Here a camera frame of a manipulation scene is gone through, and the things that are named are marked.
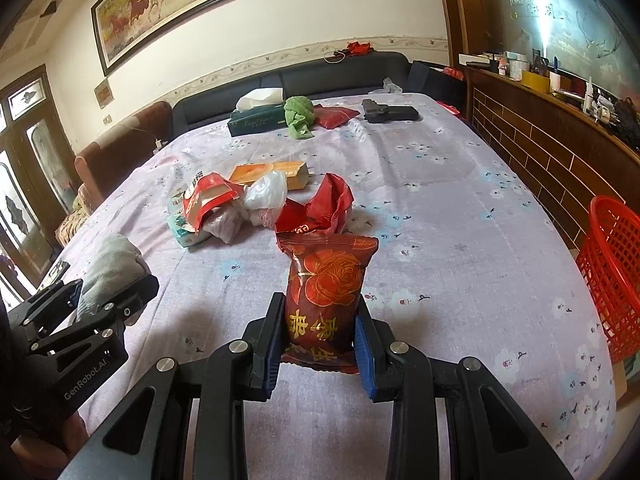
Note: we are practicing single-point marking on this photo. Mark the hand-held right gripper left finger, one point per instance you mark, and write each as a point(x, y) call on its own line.
point(272, 355)

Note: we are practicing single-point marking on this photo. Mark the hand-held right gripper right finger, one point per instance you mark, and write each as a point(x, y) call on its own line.
point(364, 355)

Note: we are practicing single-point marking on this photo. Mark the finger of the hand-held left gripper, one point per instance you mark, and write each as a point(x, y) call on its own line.
point(50, 302)
point(120, 310)

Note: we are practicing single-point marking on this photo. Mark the grey cloth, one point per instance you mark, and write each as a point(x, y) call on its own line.
point(110, 265)

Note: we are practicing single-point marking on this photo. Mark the dark red rose snack packet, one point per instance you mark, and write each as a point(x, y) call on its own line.
point(327, 280)

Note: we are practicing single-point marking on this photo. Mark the light blue tissue pack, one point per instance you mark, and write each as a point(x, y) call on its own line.
point(182, 237)

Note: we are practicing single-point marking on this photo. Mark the red white snack bag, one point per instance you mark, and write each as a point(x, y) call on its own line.
point(205, 195)

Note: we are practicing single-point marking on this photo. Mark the white plastic bag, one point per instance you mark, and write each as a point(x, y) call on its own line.
point(267, 190)

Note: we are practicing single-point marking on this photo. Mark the orange medicine box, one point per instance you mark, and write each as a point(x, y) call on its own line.
point(260, 172)

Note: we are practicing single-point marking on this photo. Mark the red plastic mesh basket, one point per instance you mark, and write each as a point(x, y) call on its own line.
point(612, 280)

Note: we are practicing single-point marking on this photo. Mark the black smartphone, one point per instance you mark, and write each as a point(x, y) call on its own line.
point(57, 271)

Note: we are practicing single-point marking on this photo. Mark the patterned cushion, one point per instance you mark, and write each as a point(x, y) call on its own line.
point(71, 227)

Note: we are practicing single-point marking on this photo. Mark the translucent plastic bag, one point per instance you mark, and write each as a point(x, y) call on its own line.
point(225, 222)

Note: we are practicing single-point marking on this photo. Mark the wooden glazed door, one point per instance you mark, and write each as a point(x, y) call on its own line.
point(30, 160)

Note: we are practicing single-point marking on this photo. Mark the crumpled red foil bag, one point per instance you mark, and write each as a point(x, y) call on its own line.
point(320, 205)

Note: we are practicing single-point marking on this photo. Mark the brown upholstered chair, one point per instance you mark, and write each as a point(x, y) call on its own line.
point(120, 145)

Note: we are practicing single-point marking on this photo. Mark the dark green tissue box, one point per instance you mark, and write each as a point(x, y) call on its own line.
point(255, 120)

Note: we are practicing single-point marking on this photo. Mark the flat red packet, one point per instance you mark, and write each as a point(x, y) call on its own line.
point(335, 116)

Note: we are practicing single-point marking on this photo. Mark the green cloth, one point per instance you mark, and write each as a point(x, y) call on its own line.
point(300, 112)

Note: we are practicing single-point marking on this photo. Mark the black toy gun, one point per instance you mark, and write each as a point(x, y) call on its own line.
point(390, 111)

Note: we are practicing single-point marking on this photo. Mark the white tissue sheet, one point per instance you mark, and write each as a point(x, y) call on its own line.
point(260, 97)

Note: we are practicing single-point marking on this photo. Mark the red white flat box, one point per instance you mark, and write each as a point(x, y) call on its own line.
point(448, 107)

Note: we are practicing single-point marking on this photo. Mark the clear plastic wrapper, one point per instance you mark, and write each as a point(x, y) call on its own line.
point(387, 86)

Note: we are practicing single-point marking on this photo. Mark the dark sofa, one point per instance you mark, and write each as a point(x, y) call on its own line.
point(300, 80)

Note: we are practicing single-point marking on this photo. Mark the black bag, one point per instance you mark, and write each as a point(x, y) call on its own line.
point(430, 85)

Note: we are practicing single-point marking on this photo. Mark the wooden shelf cabinet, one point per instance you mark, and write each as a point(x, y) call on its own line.
point(550, 145)

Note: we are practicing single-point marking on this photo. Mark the small red pouch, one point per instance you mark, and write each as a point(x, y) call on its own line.
point(453, 73)

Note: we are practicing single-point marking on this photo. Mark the red ornaments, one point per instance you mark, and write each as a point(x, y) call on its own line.
point(360, 47)

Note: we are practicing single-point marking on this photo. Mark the framed horse painting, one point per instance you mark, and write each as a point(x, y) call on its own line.
point(180, 5)

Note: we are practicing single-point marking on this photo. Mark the row of bottles and jars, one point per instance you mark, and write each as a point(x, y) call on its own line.
point(600, 105)

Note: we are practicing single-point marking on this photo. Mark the small wall plaque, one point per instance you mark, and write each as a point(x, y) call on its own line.
point(102, 93)

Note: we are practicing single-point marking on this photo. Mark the large wall mirror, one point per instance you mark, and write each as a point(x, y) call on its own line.
point(570, 10)

